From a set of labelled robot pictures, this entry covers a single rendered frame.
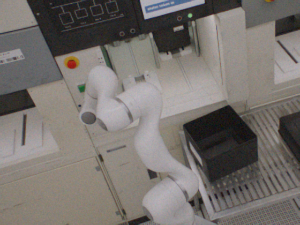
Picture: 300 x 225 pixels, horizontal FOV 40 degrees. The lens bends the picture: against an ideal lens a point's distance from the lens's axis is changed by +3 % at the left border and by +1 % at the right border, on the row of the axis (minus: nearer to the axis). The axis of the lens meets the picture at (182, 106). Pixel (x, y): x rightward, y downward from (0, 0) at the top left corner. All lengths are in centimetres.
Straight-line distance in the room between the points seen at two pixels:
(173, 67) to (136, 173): 69
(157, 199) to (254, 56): 100
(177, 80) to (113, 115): 120
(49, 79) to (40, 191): 77
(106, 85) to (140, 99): 12
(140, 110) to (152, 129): 9
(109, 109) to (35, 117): 130
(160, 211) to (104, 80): 50
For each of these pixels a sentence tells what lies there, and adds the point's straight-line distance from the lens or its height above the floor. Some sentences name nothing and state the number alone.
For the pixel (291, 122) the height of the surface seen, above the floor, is 86.
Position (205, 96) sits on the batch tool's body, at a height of 87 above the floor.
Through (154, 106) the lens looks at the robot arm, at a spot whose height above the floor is 148.
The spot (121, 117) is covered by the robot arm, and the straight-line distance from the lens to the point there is 128.
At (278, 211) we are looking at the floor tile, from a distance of 281.
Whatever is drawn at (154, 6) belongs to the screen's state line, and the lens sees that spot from 183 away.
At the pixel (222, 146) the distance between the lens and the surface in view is 213.
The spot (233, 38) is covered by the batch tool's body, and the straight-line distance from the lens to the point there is 196.
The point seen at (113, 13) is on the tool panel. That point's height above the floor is 154.
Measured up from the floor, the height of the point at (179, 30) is 106.
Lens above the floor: 235
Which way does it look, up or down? 41 degrees down
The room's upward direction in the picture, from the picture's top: 12 degrees counter-clockwise
